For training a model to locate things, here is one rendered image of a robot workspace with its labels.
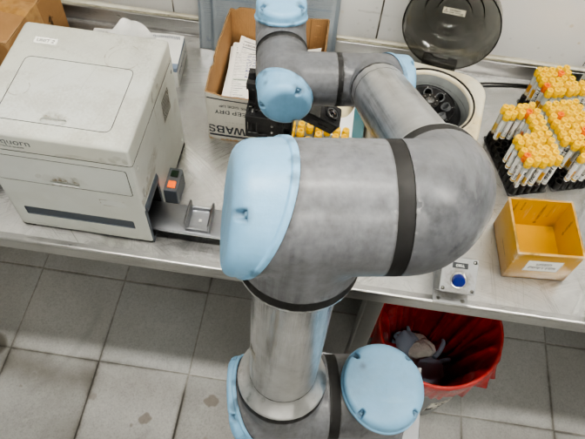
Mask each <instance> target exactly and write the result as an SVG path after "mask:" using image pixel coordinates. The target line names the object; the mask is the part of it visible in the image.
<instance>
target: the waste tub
mask: <svg viewBox="0 0 585 439"><path fill-rule="evenodd" d="M494 234H495V240H496V246H497V253H498V258H499V264H500V270H501V276H505V277H516V278H529V279H540V280H565V279H566V278H567V277H568V276H569V275H570V273H571V272H572V271H573V270H574V269H575V268H576V267H577V266H578V265H579V264H580V263H581V262H582V261H583V260H585V250H584V246H583V242H582V236H581V232H580V228H579V224H578V220H577V217H576V213H575V206H574V202H573V201H563V200H551V199H529V198H517V197H508V201H507V203H506V204H505V206H504V207H503V208H502V210H501V212H500V213H499V215H498V217H497V218H496V220H495V221H494Z"/></svg>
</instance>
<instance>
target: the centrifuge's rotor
mask: <svg viewBox="0 0 585 439"><path fill-rule="evenodd" d="M415 89H416V90H417V91H418V93H419V94H420V95H421V96H422V97H423V98H424V99H425V100H426V101H427V102H428V103H429V104H430V106H431V107H432V108H433V109H434V110H435V111H436V112H437V114H438V115H439V116H440V117H441V118H442V119H443V121H444V122H445V123H449V124H452V125H457V126H458V124H459V123H460V120H461V111H460V108H459V106H458V105H457V103H456V102H455V100H454V99H453V98H452V97H451V96H450V95H449V94H448V93H447V92H446V91H444V90H442V89H441V88H439V87H436V86H433V85H429V84H420V85H416V87H415ZM424 92H425V93H426V94H425V93H424Z"/></svg>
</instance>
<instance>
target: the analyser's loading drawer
mask: <svg viewBox="0 0 585 439"><path fill-rule="evenodd" d="M148 214H149V217H150V221H151V226H152V230H158V231H164V232H170V233H182V234H187V235H193V236H199V237H206V238H212V239H218V240H220V228H221V216H222V210H216V209H215V203H212V207H205V206H194V205H193V204H192V200H191V199H190V201H189V204H188V206H187V205H180V204H174V203H168V202H162V201H156V200H153V201H152V202H151V207H150V210H149V212H148ZM199 219H201V220H202V222H198V221H199Z"/></svg>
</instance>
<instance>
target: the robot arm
mask: <svg viewBox="0 0 585 439"><path fill-rule="evenodd" d="M254 19H255V36H256V69H254V68H250V70H249V75H248V79H247V81H246V89H247V90H248V103H247V107H246V112H245V135H246V136H249V137H255V138H246V139H244V140H241V141H240V142H238V143H237V144H236V145H235V146H234V148H233V149H232V152H231V155H230V158H229V161H228V166H227V171H226V176H225V190H224V201H223V206H222V216H221V228H220V266H221V269H222V271H223V273H224V274H225V275H227V276H229V277H236V278H237V279H239V280H242V281H243V283H244V285H245V287H246V288H247V289H248V290H249V292H250V293H251V294H252V303H251V336H250V347H249V348H248V349H247V351H246V352H245V353H244V354H242V355H238V356H234V357H233V358H231V360H230V362H229V364H228V369H227V380H226V396H227V410H228V413H229V423H230V428H231V432H232V435H233V436H234V437H235V439H402V437H403V434H404V431H405V430H407V429H408V428H409V427H410V426H411V425H412V424H413V423H414V421H415V420H416V418H417V416H418V414H419V413H420V410H421V408H422V404H423V401H424V385H423V381H422V378H421V375H420V372H419V370H418V369H417V367H416V366H415V364H414V362H413V361H412V360H411V359H410V358H409V357H408V356H407V355H405V354H404V353H403V352H402V351H400V350H399V349H397V348H394V347H392V346H389V345H386V344H370V345H366V346H364V347H361V348H358V349H356V350H355V351H353V352H352V353H351V354H328V355H324V354H322V350H323V347H324V343H325V339H326V333H327V329H328V326H329V322H330V319H331V315H332V311H333V305H335V304H336V303H338V302H339V301H341V300H342V299H343V298H344V297H346V296H347V294H348V293H349V292H350V290H351V289H352V287H353V285H354V284H355V282H356V280H357V278H358V277H397V276H414V275H422V274H428V273H431V272H434V271H436V270H439V269H441V268H443V267H446V266H448V265H450V264H451V263H453V262H454V261H456V260H458V259H459V258H460V257H461V256H462V255H463V254H465V253H466V252H467V251H468V250H469V249H470V248H471V247H472V246H473V245H474V244H475V243H476V241H477V240H478V239H479V238H480V237H481V236H482V234H483V232H484V231H485V229H486V227H487V225H488V222H489V221H490V219H491V217H492V214H493V210H494V205H495V201H496V178H495V174H494V168H493V166H492V164H491V161H490V159H489V157H488V155H487V153H486V152H485V150H484V149H483V148H482V147H481V145H480V144H479V143H478V142H477V141H476V140H475V139H474V138H473V136H471V135H470V134H469V133H468V132H467V131H465V130H464V129H462V128H460V127H459V126H457V125H452V124H449V123H445V122H444V121H443V119H442V118H441V117H440V116H439V115H438V114H437V112H436V111H435V110H434V109H433V108H432V107H431V106H430V104H429V103H428V102H427V101H426V100H425V99H424V98H423V97H422V96H421V95H420V94H419V93H418V91H417V90H416V89H415V87H416V68H415V66H414V61H413V59H412V58H411V57H409V56H408V55H403V54H394V53H392V52H384V53H357V52H324V51H308V49H307V42H306V21H307V20H308V15H307V2H306V0H257V2H256V12H255V14H254ZM249 106H251V107H249ZM338 106H349V107H356V109H357V111H358V113H359V115H360V117H361V119H362V121H363V123H364V124H365V126H366V128H367V130H368V132H369V134H370V136H371V138H293V137H292V134H293V125H294V120H296V119H297V120H300V119H301V120H303V121H305V122H307V123H308V124H310V125H313V126H315V127H317V128H319V129H320V130H322V131H324V132H327V133H329V134H332V133H333V132H334V131H336V130H337V129H338V128H339V127H340V119H341V109H340V108H339V107H338ZM248 109H249V110H248ZM247 122H248V131H247Z"/></svg>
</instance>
